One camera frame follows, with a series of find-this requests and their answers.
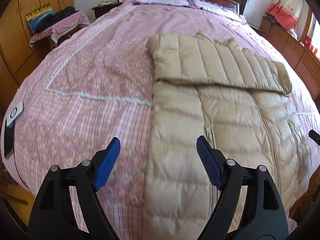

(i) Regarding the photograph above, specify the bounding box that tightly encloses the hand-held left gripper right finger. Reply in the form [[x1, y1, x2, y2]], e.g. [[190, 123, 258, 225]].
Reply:
[[196, 135, 289, 240]]

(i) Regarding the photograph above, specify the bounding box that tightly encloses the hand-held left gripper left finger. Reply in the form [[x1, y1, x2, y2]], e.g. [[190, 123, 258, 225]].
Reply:
[[29, 137, 121, 240]]

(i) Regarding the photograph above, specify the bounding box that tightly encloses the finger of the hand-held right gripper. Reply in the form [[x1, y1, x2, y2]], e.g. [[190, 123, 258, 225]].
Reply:
[[309, 129, 320, 146]]

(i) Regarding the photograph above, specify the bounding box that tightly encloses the beige down jacket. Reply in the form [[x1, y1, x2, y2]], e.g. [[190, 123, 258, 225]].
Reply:
[[142, 29, 313, 240]]

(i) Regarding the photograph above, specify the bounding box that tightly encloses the dark clothes pile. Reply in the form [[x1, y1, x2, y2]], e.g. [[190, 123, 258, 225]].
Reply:
[[36, 7, 80, 33]]

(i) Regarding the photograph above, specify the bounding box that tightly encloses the wooden dresser cabinet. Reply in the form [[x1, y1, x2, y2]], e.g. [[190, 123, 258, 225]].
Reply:
[[259, 16, 320, 102]]

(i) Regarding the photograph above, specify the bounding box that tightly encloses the red box on windowsill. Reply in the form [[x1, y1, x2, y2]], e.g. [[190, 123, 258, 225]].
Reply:
[[304, 35, 317, 53]]

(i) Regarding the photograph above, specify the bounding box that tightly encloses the black flat device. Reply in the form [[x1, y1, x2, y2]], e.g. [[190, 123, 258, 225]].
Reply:
[[3, 124, 16, 159]]

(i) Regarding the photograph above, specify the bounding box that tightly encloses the white flat device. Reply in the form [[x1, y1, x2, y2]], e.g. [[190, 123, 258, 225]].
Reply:
[[5, 101, 25, 127]]

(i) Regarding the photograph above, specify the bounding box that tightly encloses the bed with pink floral bedspread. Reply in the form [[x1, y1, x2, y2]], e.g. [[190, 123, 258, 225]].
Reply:
[[0, 0, 320, 240]]

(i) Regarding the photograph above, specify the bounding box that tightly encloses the red and cream curtain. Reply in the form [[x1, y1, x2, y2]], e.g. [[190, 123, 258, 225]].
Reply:
[[264, 0, 305, 31]]

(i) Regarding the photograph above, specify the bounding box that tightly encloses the chair with floral cover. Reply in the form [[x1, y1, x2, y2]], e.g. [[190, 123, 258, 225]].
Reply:
[[29, 11, 91, 51]]

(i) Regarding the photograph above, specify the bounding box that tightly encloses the dark wooden nightstand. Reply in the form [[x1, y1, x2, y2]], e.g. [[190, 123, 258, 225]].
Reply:
[[91, 1, 123, 21]]

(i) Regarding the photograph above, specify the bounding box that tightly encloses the white pillow with purple frill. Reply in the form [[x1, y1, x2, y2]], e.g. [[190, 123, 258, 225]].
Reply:
[[192, 0, 240, 15], [132, 0, 195, 7]]

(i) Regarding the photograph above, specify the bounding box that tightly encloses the yellow and blue painting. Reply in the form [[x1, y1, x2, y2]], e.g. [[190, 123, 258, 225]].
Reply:
[[25, 3, 55, 35]]

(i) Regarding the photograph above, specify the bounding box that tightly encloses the wooden wardrobe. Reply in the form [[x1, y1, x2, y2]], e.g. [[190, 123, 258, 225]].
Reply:
[[0, 0, 75, 102]]

